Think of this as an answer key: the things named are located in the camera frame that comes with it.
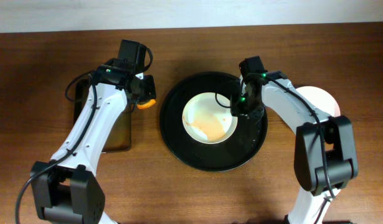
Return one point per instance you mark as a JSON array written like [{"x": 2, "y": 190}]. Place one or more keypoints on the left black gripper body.
[{"x": 148, "y": 92}]

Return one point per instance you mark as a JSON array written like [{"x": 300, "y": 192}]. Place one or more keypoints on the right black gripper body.
[{"x": 246, "y": 111}]

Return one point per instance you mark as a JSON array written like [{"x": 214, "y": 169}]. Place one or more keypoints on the orange sponge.
[{"x": 146, "y": 104}]

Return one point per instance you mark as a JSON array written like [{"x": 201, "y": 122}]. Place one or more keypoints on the white plate top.
[{"x": 207, "y": 119}]

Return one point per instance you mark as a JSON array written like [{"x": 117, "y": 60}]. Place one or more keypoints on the white plate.
[
  {"x": 320, "y": 99},
  {"x": 207, "y": 119}
]

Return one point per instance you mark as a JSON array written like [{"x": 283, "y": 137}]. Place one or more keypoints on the white plate bottom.
[{"x": 320, "y": 99}]

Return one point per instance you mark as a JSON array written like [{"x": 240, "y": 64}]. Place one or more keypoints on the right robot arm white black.
[{"x": 325, "y": 158}]

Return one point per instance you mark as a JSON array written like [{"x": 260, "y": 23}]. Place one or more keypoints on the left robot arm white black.
[{"x": 65, "y": 188}]

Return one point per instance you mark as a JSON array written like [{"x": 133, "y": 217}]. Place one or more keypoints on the round black tray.
[{"x": 238, "y": 149}]

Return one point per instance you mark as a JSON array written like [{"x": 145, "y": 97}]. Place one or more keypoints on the black rectangular tray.
[{"x": 119, "y": 138}]

